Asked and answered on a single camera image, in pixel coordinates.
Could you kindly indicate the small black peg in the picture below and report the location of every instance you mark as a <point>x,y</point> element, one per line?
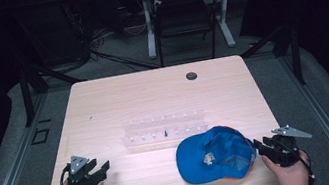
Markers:
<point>165,134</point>

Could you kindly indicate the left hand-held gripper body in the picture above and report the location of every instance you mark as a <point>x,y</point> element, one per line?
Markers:
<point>81,180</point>

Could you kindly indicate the clear acrylic peg rack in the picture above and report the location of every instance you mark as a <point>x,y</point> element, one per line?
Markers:
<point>165,128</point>

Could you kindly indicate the grey table grommet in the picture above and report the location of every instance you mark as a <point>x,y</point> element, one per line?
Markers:
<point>191,76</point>

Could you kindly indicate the black chair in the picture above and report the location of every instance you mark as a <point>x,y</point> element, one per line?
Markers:
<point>183,15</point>

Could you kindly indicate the blue baseball cap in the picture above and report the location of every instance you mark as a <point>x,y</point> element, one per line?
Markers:
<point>210,157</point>

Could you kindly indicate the person's right hand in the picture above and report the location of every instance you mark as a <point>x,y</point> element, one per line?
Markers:
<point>289,176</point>

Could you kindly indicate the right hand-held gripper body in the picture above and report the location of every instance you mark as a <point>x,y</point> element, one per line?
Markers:
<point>285,150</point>

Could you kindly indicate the black metal stand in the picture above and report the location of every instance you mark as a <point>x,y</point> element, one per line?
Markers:
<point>31,84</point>
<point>286,45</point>

